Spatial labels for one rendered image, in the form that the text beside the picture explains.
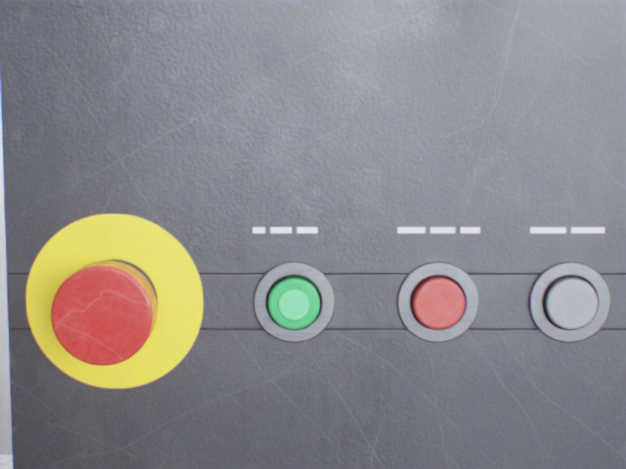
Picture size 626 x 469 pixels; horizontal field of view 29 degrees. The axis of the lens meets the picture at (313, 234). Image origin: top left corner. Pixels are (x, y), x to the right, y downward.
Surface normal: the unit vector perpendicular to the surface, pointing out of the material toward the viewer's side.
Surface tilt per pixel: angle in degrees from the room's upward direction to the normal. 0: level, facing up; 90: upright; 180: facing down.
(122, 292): 90
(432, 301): 90
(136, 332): 90
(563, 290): 90
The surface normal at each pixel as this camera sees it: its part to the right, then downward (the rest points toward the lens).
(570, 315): 0.00, 0.12
